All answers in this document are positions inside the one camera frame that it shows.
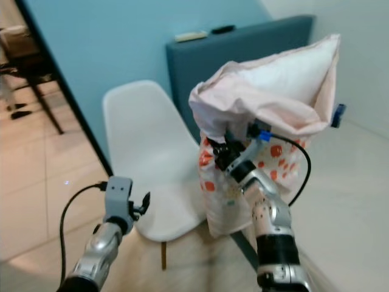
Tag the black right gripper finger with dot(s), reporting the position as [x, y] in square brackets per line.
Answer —
[215, 143]

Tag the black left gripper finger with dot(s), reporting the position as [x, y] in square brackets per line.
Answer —
[145, 199]

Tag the pink pillow red print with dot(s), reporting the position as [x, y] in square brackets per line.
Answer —
[285, 73]

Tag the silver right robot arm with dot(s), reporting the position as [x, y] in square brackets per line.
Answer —
[273, 219]

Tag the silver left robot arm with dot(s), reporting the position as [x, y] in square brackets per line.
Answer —
[97, 255]

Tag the white plastic chair wooden legs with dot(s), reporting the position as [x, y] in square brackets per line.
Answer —
[140, 134]

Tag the blue upholstered headboard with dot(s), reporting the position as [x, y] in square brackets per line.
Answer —
[194, 67]

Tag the cream flat remote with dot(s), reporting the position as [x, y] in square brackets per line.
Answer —
[191, 36]

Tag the black remote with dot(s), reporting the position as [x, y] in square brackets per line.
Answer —
[222, 29]

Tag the small dark blue clip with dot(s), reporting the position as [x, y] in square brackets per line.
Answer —
[338, 115]

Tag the white bed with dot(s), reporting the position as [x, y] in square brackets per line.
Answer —
[352, 201]

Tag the dark wooden table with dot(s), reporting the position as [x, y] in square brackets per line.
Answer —
[18, 42]

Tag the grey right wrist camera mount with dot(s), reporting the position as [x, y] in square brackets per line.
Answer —
[256, 143]

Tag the black partition frame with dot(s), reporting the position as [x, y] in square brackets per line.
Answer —
[67, 91]

